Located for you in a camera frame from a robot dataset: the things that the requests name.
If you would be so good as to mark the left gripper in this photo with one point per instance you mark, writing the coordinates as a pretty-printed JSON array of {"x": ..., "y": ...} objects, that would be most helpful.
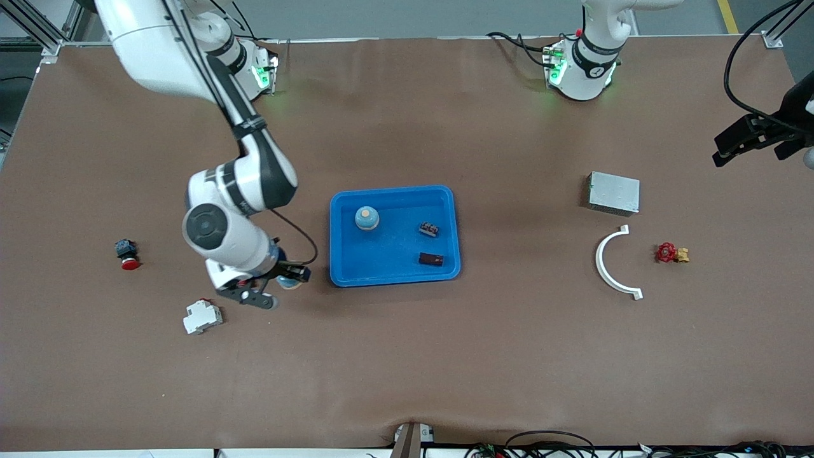
[{"x": 790, "y": 118}]

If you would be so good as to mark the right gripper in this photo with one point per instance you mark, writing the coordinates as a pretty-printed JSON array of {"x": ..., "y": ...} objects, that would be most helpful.
[{"x": 284, "y": 268}]

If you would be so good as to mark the blue bell with white knob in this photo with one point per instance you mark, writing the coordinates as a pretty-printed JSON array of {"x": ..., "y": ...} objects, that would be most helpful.
[
  {"x": 289, "y": 284},
  {"x": 367, "y": 219}
]

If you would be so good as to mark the dark brown capacitor block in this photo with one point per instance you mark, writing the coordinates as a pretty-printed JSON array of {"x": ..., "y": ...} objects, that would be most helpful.
[{"x": 431, "y": 259}]

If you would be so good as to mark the small black capacitor block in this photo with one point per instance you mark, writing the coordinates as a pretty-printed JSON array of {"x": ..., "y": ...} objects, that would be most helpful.
[{"x": 429, "y": 229}]

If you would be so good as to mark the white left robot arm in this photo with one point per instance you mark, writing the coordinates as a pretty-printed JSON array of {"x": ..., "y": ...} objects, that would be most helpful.
[{"x": 588, "y": 70}]

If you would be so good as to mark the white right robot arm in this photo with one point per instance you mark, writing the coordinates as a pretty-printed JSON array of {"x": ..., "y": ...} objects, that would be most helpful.
[{"x": 159, "y": 44}]

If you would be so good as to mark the blue plastic tray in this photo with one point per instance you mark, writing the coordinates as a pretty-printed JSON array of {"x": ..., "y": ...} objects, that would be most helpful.
[{"x": 394, "y": 267}]

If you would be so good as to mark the white circuit breaker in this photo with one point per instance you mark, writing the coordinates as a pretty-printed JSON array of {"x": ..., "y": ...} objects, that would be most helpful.
[{"x": 202, "y": 317}]

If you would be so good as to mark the red handwheel brass valve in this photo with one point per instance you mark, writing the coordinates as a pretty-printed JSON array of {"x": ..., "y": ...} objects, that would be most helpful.
[{"x": 666, "y": 252}]

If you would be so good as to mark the grey metal power supply box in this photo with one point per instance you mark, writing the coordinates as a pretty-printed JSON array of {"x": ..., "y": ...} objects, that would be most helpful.
[{"x": 613, "y": 193}]

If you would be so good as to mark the white curved plastic arc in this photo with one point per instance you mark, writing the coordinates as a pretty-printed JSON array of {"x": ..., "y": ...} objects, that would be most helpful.
[{"x": 598, "y": 261}]

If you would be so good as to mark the aluminium frame profile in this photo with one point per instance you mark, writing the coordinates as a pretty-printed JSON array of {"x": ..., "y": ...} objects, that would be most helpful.
[
  {"x": 785, "y": 25},
  {"x": 38, "y": 32}
]

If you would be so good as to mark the red mushroom push button switch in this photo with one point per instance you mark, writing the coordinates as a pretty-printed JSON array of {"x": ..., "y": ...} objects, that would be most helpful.
[{"x": 127, "y": 249}]

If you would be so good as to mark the small metal table bracket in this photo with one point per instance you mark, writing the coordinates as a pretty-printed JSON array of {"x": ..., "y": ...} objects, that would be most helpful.
[{"x": 409, "y": 442}]

